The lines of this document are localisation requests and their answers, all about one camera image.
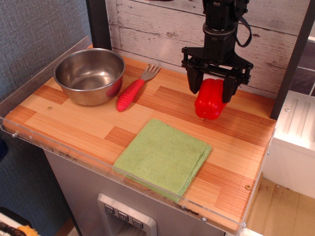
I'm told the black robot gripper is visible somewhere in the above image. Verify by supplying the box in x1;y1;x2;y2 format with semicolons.
182;29;253;103

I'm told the red bell pepper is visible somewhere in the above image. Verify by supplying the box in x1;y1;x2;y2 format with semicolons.
194;78;226;120

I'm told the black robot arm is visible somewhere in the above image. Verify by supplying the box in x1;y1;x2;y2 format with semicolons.
182;0;253;103

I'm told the green folded towel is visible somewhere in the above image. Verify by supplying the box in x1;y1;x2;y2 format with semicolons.
113;119;212;203

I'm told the white toy sink unit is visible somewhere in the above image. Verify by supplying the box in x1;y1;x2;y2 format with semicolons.
260;36;315;197

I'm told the stainless steel bowl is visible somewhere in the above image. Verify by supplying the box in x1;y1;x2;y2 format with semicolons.
54;48;126;106

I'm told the grey toy fridge cabinet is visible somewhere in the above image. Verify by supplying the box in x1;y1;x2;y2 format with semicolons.
44;151;225;236

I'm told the silver dispenser panel with buttons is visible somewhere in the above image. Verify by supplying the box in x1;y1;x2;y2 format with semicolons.
97;193;158;236

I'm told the clear acrylic table guard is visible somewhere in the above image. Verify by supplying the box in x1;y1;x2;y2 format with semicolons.
3;112;275;235

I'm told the yellow brown object bottom left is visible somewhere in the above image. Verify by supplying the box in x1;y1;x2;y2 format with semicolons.
0;222;39;236

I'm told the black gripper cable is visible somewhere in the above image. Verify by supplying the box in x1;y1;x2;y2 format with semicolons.
233;16;253;48

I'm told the red handled metal fork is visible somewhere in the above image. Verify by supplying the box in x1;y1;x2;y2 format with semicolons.
116;64;160;112

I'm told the dark grey right post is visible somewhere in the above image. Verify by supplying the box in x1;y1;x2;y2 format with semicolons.
270;0;315;120

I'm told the dark grey post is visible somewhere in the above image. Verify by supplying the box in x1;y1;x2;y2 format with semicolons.
270;0;315;120
86;0;112;50

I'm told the dark grey left post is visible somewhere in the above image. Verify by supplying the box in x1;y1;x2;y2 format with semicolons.
86;0;112;50

